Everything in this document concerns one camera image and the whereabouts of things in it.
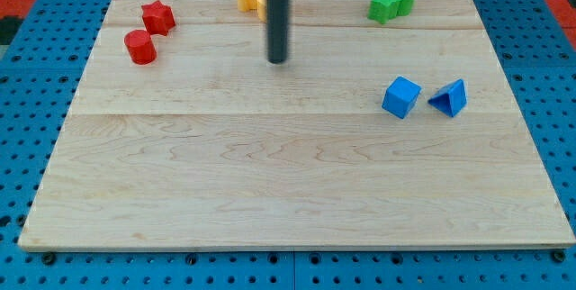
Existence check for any green star block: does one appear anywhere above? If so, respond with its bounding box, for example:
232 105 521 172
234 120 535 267
367 0 401 24

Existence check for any wooden board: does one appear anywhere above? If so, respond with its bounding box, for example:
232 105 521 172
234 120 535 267
19 0 575 252

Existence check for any blue triangular prism block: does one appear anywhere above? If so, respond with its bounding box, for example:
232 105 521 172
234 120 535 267
427 79 467 117

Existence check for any red star block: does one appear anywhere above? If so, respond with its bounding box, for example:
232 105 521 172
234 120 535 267
141 0 176 36

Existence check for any red cylinder block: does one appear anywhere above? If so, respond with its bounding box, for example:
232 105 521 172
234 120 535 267
124 30 157 65

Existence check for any blue cube block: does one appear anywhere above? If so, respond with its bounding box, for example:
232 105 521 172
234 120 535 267
382 77 421 119

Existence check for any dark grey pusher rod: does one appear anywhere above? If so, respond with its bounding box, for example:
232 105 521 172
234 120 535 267
266 0 290 64

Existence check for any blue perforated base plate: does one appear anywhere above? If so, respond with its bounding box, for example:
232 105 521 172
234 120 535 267
1 0 575 289

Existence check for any yellow block behind rod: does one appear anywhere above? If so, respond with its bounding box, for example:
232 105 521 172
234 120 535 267
256 0 267 23

